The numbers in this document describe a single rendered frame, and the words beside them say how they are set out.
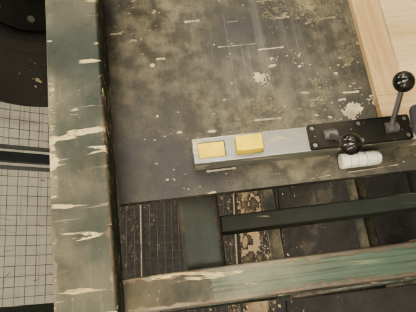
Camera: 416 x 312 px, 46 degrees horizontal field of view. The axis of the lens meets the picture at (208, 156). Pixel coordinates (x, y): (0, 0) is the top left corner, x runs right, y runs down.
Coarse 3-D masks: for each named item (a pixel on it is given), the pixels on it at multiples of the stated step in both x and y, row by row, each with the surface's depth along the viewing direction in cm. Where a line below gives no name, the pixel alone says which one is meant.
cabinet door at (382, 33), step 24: (360, 0) 106; (384, 0) 106; (408, 0) 106; (360, 24) 103; (384, 24) 104; (408, 24) 104; (360, 48) 104; (384, 48) 102; (408, 48) 102; (384, 72) 100; (384, 96) 98; (408, 96) 98
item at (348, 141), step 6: (324, 132) 91; (330, 132) 91; (336, 132) 91; (348, 132) 82; (324, 138) 91; (330, 138) 91; (336, 138) 87; (342, 138) 81; (348, 138) 80; (354, 138) 80; (360, 138) 81; (342, 144) 81; (348, 144) 80; (354, 144) 80; (360, 144) 80; (342, 150) 81; (348, 150) 80; (354, 150) 80
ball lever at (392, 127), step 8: (400, 72) 85; (408, 72) 84; (392, 80) 86; (400, 80) 84; (408, 80) 84; (400, 88) 85; (408, 88) 84; (400, 96) 87; (400, 104) 89; (392, 112) 90; (392, 120) 91; (384, 128) 92; (392, 128) 92
